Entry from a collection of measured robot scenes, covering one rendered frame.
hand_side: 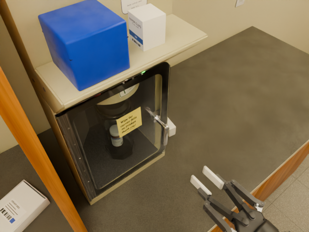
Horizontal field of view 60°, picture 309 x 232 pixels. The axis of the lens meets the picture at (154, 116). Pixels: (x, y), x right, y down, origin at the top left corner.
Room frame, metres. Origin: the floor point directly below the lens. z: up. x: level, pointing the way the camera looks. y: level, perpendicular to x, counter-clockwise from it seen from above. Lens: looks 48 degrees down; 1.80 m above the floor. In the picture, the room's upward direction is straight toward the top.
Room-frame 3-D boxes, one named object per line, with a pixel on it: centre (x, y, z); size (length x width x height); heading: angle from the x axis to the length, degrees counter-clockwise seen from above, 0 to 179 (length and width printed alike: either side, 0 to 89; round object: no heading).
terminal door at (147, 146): (0.47, 0.08, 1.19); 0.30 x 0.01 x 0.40; 128
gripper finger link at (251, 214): (0.30, -0.21, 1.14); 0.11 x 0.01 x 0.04; 25
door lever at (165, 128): (0.51, -0.02, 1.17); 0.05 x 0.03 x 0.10; 38
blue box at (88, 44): (0.38, 0.11, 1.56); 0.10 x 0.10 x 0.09; 38
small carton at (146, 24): (0.46, 0.01, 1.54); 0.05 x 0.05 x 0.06; 35
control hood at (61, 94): (0.43, 0.05, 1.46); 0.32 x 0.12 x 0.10; 128
